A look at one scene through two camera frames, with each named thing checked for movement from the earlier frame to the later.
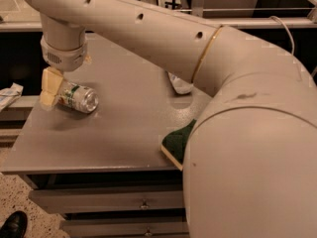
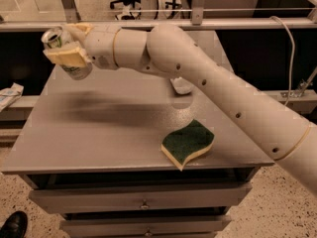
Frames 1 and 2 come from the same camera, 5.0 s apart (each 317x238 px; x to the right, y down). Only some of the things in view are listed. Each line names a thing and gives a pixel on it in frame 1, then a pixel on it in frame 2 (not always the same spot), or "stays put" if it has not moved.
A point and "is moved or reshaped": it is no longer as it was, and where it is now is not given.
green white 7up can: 78,97 is moved or reshaped
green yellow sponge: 174,143 stays put
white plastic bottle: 179,85 stays put
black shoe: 15,225 stays put
